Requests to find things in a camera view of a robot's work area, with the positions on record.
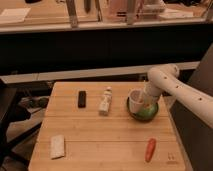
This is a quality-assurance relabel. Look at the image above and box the white ceramic cup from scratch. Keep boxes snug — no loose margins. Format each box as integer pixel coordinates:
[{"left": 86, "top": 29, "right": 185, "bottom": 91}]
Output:
[{"left": 128, "top": 89, "right": 143, "bottom": 113}]

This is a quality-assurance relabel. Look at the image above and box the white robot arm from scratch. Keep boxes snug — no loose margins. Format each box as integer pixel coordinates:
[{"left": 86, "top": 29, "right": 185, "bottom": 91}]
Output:
[{"left": 139, "top": 64, "right": 213, "bottom": 129}]

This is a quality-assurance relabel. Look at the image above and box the green ceramic bowl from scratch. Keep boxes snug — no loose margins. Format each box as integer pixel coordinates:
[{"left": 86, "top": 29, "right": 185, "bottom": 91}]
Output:
[{"left": 126, "top": 100, "right": 159, "bottom": 122}]

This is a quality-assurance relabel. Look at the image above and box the orange carrot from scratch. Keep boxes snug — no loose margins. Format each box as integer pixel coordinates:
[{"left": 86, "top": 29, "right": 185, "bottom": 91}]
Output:
[{"left": 145, "top": 138, "right": 156, "bottom": 162}]

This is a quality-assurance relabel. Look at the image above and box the white figurine bottle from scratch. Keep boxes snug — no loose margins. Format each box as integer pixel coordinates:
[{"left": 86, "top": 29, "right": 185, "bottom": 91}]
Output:
[{"left": 99, "top": 87, "right": 112, "bottom": 115}]

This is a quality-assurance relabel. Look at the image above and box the black rectangular block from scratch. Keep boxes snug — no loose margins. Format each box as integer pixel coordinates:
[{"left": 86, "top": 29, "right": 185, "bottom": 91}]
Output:
[{"left": 78, "top": 91, "right": 86, "bottom": 108}]

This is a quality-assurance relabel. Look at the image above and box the dark chair left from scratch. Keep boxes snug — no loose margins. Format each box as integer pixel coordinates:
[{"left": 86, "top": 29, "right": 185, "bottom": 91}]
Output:
[{"left": 0, "top": 79, "right": 43, "bottom": 168}]

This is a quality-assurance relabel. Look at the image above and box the white paper sheet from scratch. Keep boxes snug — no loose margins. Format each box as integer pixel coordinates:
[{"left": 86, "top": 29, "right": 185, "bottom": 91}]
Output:
[{"left": 0, "top": 8, "right": 30, "bottom": 24}]

